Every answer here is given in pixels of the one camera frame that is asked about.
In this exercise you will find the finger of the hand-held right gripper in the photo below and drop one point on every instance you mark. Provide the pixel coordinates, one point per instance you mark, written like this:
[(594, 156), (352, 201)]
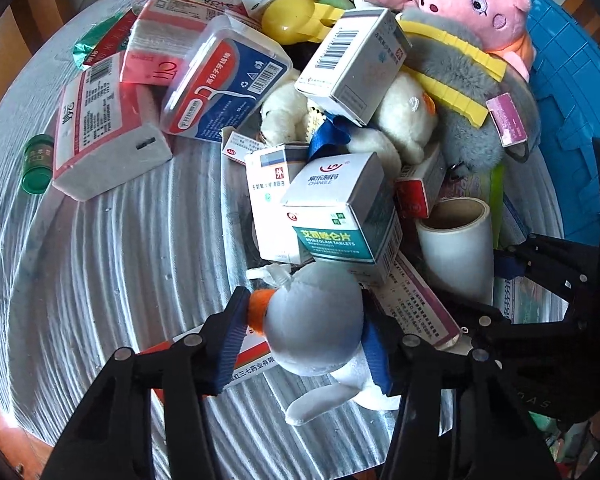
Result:
[(520, 321), (555, 260)]

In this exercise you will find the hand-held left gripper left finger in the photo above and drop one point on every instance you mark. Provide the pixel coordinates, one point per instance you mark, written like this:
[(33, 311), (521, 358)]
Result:
[(230, 355)]

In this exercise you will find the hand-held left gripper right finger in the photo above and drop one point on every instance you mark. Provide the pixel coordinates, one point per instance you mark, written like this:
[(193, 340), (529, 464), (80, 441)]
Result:
[(378, 357)]

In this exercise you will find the grey seagull plush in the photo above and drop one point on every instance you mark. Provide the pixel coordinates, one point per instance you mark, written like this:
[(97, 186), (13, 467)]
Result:
[(315, 325)]

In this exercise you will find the flat red white medicine box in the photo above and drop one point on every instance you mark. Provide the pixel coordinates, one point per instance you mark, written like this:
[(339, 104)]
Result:
[(250, 355)]

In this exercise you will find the flat purple-edged medicine box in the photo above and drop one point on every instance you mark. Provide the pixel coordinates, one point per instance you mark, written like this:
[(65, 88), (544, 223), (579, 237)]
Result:
[(420, 305)]

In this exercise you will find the white paper roll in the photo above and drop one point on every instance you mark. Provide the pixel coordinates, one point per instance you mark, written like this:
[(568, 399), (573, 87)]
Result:
[(455, 255)]

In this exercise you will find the blue plastic crate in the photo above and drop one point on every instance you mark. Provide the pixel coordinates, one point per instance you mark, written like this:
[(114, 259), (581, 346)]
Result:
[(575, 110)]

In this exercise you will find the teal white medicine box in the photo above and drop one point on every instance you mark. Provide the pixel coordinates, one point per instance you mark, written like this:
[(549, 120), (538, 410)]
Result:
[(340, 210)]

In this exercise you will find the small red white box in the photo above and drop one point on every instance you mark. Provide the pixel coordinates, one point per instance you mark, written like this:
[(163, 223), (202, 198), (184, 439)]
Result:
[(420, 185), (240, 147)]

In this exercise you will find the white blue ointment box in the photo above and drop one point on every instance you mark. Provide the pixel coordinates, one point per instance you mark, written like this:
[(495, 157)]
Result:
[(270, 185)]

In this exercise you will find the grey plush toy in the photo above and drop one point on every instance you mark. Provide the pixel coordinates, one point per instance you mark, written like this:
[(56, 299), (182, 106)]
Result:
[(455, 85)]

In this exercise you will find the white plush toy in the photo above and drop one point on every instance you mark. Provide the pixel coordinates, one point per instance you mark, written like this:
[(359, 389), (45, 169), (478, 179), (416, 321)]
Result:
[(405, 115)]

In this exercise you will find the pink tissue pack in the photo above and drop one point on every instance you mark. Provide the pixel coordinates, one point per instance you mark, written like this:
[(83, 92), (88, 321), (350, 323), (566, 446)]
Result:
[(170, 35), (105, 125)]

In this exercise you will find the pig plush orange dress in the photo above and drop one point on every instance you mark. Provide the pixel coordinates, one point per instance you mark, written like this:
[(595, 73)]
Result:
[(480, 5)]

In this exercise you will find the clear floss pick box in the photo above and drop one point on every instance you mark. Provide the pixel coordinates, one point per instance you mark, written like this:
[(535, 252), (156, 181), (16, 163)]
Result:
[(220, 85)]

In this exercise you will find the green bottle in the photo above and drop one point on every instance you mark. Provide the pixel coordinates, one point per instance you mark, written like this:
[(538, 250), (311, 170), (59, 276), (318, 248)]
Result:
[(37, 165)]

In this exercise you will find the grey white medicine box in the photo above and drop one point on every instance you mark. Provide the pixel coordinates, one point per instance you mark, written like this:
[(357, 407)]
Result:
[(352, 60)]

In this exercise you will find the red white tissue pack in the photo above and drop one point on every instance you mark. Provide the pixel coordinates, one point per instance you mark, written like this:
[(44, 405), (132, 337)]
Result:
[(110, 42)]

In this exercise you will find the green foil packet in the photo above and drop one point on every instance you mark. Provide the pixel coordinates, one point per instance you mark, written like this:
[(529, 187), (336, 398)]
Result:
[(97, 42)]

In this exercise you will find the yellow plastic toy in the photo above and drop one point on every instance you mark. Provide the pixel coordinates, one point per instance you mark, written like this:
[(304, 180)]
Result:
[(287, 17)]

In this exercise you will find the wooden chair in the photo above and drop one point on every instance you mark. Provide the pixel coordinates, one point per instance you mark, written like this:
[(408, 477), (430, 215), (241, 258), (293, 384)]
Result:
[(45, 0)]

